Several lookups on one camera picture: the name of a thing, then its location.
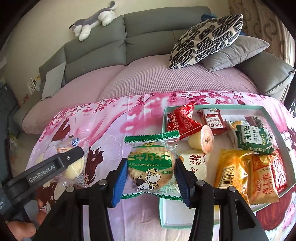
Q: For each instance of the beige patterned curtain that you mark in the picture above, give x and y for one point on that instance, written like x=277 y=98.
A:
x=261 y=23

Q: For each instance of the dark grey cabinet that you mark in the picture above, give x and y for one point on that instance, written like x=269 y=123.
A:
x=7 y=99

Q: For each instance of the bright red snack packet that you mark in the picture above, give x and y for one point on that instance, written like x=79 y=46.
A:
x=182 y=125

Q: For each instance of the round biscuit green-edged packet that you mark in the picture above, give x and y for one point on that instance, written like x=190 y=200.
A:
x=150 y=166

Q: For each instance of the white packet red characters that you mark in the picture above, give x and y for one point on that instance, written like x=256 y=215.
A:
x=194 y=164

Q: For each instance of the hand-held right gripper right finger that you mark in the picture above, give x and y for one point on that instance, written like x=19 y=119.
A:
x=183 y=183

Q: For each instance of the grey sofa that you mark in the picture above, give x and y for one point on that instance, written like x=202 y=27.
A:
x=148 y=25

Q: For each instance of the black white patterned pillow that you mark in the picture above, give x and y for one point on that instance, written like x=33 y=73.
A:
x=205 y=39

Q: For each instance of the red gold patterned packet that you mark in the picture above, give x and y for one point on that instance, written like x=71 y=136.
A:
x=278 y=171

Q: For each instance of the round bun clear packet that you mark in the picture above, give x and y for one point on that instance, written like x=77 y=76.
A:
x=76 y=171

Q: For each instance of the cartoon printed blanket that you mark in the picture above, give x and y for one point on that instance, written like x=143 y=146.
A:
x=111 y=120

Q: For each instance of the orange tan snack packet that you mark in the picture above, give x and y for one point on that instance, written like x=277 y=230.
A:
x=261 y=180

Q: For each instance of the dark red white-label packet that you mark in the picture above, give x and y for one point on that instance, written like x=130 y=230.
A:
x=212 y=121

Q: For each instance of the dark green biscuit packet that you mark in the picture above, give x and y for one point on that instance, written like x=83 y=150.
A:
x=253 y=139

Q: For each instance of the pink snack packet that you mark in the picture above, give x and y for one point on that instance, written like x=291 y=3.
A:
x=254 y=121

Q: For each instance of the blue cloth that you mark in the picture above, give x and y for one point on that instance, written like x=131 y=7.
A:
x=208 y=16

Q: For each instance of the person's left hand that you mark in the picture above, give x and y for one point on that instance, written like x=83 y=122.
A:
x=20 y=230

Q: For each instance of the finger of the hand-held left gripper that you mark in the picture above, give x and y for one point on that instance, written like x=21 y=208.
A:
x=72 y=156

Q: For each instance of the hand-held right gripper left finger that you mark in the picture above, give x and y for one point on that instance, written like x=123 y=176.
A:
x=119 y=183

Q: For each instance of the pink sofa cover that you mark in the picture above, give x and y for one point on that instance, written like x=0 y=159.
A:
x=161 y=78

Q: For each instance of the light grey pillow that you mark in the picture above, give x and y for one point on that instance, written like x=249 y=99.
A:
x=54 y=81

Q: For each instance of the grey white husky plush toy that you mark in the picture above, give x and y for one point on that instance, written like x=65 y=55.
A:
x=92 y=22

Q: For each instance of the yellow clear snack packet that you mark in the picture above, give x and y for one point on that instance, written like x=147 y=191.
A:
x=231 y=171

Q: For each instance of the teal cardboard box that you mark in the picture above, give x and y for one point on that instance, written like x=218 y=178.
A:
x=185 y=215

